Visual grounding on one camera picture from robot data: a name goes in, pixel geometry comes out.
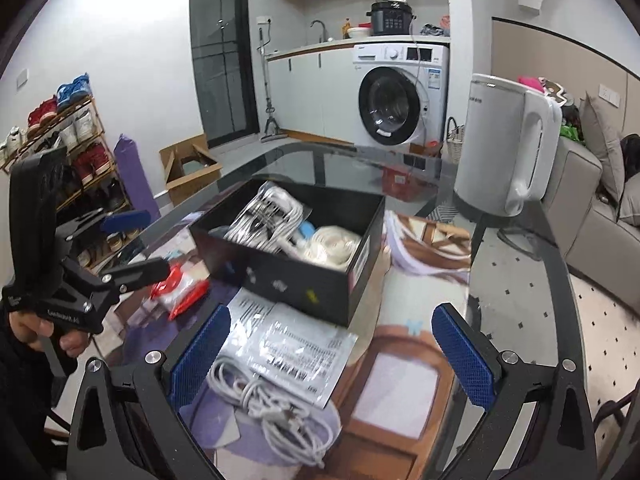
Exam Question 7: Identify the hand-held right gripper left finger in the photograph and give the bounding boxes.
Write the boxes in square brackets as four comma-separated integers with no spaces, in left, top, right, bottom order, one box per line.
[65,302,233,480]

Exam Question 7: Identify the grey sofa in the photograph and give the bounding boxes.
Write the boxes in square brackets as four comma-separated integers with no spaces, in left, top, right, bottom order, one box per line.
[542,135,640,281]

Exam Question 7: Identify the dark glass door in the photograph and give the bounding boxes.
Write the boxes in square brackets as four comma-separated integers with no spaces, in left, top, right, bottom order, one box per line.
[189,0,261,148]

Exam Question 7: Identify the shoe rack with shoes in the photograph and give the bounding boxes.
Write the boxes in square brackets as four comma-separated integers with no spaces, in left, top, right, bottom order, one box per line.
[0,72,136,271]

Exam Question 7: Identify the black pressure cooker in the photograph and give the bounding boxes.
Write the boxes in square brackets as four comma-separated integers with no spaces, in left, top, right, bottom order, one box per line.
[367,1,417,37]

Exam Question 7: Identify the black cardboard box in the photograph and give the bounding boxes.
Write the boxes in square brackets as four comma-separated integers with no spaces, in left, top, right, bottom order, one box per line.
[189,177,386,328]

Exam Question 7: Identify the open brown cardboard box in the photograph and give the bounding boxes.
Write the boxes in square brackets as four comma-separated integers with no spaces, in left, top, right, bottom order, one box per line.
[159,133,223,206]

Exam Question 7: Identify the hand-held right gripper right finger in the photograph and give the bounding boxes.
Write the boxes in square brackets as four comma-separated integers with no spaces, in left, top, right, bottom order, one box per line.
[431,302,601,480]

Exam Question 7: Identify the white electric kettle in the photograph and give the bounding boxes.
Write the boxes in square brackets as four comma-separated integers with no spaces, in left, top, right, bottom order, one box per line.
[452,73,563,217]

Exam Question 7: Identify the white kitchen base cabinets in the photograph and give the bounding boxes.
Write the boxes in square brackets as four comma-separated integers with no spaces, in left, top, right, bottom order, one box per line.
[265,42,358,138]

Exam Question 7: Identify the person's left hand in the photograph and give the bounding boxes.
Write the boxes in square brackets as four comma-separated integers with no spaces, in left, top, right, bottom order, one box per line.
[10,310,93,360]

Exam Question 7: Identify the bag of white shoelaces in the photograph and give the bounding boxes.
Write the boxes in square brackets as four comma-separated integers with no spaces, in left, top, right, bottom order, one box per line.
[222,180,313,256]

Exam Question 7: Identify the flat mop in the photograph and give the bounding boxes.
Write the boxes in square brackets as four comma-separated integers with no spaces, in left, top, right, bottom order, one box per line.
[257,25,288,143]

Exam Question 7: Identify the dark clothing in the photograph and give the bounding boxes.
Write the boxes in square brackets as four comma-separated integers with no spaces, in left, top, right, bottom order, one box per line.
[620,132,640,186]

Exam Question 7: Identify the wicker basket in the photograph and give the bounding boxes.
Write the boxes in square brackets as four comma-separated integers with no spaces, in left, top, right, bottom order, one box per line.
[445,116,468,163]

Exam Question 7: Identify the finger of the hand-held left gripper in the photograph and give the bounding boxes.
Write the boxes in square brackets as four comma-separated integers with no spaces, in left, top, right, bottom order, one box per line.
[62,209,152,251]
[60,256,172,306]

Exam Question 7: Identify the printed table mat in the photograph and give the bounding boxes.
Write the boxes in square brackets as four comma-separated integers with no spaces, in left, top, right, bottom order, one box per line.
[95,205,473,480]

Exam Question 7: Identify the grey pillow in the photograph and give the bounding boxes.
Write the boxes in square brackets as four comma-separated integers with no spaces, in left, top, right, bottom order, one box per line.
[582,92,628,206]
[617,175,640,226]

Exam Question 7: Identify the purple yoga mat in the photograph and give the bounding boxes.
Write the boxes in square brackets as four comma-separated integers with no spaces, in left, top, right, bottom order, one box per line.
[114,133,160,221]

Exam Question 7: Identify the white washing machine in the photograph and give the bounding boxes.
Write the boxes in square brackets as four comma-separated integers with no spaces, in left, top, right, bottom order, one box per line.
[352,42,449,150]

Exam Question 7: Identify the red and white glue packet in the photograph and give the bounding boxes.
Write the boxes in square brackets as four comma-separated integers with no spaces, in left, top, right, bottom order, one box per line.
[150,260,211,322]

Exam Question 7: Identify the white cable bundle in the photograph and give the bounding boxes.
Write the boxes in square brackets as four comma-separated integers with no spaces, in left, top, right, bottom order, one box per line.
[205,355,342,468]

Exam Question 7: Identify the wooden shoe rack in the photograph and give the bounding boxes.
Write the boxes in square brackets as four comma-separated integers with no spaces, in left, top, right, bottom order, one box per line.
[0,95,133,271]

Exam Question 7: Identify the bagged white cable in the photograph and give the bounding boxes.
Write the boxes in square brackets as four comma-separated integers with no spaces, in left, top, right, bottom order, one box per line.
[215,287,358,408]

